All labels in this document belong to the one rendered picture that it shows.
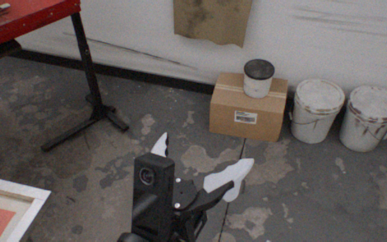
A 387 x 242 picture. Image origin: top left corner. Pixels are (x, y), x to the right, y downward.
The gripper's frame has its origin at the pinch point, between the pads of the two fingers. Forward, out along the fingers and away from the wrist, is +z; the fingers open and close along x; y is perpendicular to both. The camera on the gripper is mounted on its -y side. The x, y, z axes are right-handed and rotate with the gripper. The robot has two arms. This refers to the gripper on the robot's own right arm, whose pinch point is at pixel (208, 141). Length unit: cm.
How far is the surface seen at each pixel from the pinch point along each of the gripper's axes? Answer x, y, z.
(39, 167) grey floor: -173, 145, 59
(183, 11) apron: -113, 78, 169
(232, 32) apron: -82, 95, 178
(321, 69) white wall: -25, 124, 196
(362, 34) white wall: -4, 96, 199
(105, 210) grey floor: -115, 153, 52
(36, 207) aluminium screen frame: -72, 59, 2
